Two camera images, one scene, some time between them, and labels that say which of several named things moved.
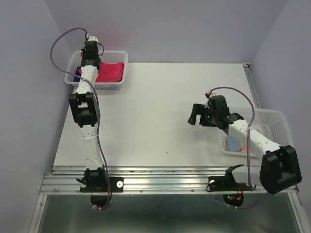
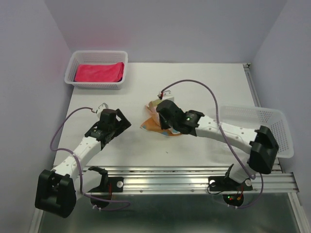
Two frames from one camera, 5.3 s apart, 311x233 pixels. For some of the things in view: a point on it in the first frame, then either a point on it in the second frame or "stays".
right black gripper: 198,109 to 163,126
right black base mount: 227,183 stays
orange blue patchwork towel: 234,144 to 153,124
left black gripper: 83,52 to 123,124
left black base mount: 96,182 stays
